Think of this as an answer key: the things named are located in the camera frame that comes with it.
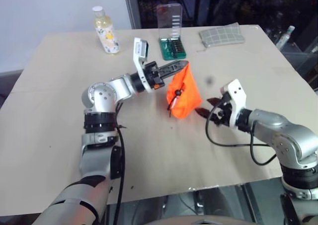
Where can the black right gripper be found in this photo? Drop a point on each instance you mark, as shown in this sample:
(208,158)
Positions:
(223,112)

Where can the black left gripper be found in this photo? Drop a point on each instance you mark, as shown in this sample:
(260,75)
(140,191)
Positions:
(152,74)

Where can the white tube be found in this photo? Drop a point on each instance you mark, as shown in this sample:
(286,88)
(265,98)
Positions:
(174,101)

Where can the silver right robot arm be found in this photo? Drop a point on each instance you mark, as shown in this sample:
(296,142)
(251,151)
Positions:
(273,125)

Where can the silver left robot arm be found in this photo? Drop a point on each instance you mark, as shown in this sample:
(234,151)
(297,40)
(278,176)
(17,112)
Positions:
(99,98)

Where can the grey checkered pouch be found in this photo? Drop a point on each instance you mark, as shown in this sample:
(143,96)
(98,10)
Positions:
(221,35)

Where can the green screwdriver bit case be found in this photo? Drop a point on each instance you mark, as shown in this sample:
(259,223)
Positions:
(171,43)

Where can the clear bottle with yellow drink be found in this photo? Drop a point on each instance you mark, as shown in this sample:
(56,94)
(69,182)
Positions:
(108,33)

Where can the beige paper table cover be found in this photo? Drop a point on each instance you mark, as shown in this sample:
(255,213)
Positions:
(62,110)

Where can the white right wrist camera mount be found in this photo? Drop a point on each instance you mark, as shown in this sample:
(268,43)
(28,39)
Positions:
(236,92)

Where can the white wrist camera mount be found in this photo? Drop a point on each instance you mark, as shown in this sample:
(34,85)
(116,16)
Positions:
(139,65)
(236,92)

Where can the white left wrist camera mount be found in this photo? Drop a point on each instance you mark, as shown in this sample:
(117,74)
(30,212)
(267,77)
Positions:
(139,65)

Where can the grey window frame post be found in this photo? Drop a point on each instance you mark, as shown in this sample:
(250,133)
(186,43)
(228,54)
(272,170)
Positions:
(131,6)

